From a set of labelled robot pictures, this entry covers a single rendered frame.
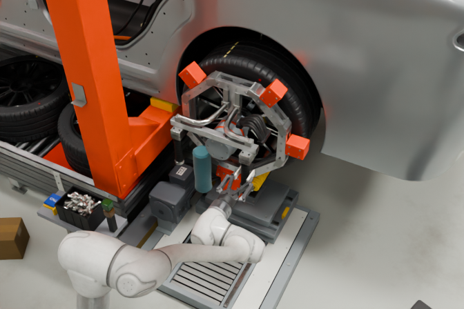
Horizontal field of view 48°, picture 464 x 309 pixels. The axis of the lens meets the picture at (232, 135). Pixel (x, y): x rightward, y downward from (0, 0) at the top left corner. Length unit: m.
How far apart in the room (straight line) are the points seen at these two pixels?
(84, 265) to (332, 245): 1.81
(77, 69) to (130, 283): 1.01
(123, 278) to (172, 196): 1.30
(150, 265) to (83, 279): 0.20
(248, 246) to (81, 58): 0.97
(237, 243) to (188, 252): 0.25
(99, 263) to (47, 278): 1.54
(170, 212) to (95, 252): 1.23
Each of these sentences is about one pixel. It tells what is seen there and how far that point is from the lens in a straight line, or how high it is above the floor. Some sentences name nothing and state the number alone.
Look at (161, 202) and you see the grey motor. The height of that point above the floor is 0.39.
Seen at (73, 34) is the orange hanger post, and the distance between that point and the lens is 2.09.
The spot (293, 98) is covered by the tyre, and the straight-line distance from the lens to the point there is 2.29.
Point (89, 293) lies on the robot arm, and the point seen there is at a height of 1.10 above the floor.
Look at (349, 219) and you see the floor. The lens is 3.23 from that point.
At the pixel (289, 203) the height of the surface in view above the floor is 0.17.
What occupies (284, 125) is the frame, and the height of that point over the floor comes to 0.98.
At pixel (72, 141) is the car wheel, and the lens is 3.02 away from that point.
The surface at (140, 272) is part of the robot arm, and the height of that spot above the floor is 1.22.
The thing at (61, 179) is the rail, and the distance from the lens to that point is 3.06.
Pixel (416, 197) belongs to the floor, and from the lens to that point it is 3.46.
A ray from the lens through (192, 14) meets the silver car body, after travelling 2.38.
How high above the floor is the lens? 2.46
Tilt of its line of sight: 42 degrees down
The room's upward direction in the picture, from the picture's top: straight up
